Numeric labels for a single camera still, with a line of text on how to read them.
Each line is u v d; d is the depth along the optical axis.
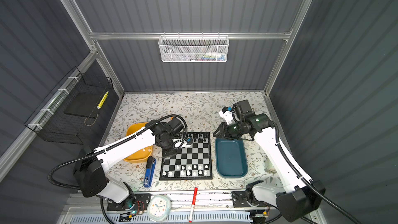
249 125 0.50
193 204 0.73
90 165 0.45
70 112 0.70
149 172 0.81
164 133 0.57
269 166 0.77
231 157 0.87
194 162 0.85
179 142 0.69
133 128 0.97
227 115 0.68
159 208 0.70
